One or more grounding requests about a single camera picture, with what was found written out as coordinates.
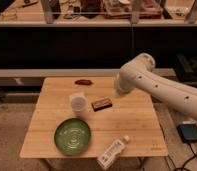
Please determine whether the white plastic bottle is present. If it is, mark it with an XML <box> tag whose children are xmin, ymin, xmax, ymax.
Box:
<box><xmin>97</xmin><ymin>135</ymin><xmax>130</xmax><ymax>170</ymax></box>

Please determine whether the brown tray on workbench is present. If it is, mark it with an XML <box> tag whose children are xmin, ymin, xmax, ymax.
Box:
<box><xmin>102</xmin><ymin>0</ymin><xmax>162</xmax><ymax>19</ymax></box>

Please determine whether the white ceramic cup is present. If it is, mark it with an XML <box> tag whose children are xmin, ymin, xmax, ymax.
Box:
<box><xmin>69</xmin><ymin>93</ymin><xmax>87</xmax><ymax>116</ymax></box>

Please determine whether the black floor cable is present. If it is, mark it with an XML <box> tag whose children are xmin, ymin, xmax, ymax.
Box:
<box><xmin>158</xmin><ymin>119</ymin><xmax>197</xmax><ymax>171</ymax></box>

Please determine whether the wooden folding table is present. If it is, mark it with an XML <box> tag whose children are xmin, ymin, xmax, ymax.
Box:
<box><xmin>20</xmin><ymin>77</ymin><xmax>168</xmax><ymax>158</ymax></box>

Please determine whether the dark brown eraser block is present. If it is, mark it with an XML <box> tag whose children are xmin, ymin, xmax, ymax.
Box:
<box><xmin>91</xmin><ymin>98</ymin><xmax>112</xmax><ymax>111</ymax></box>

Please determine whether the blue foot pedal box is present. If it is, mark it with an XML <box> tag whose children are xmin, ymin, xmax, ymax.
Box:
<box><xmin>177</xmin><ymin>124</ymin><xmax>197</xmax><ymax>143</ymax></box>

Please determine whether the green round plate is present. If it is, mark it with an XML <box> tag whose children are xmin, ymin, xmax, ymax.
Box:
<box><xmin>54</xmin><ymin>118</ymin><xmax>91</xmax><ymax>156</ymax></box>

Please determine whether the long wooden workbench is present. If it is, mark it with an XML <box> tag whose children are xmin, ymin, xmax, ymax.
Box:
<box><xmin>0</xmin><ymin>0</ymin><xmax>197</xmax><ymax>27</ymax></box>

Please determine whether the small dark red object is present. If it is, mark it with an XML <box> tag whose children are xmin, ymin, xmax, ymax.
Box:
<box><xmin>75</xmin><ymin>79</ymin><xmax>92</xmax><ymax>85</ymax></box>

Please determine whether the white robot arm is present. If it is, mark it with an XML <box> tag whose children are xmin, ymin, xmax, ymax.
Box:
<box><xmin>115</xmin><ymin>53</ymin><xmax>197</xmax><ymax>120</ymax></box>

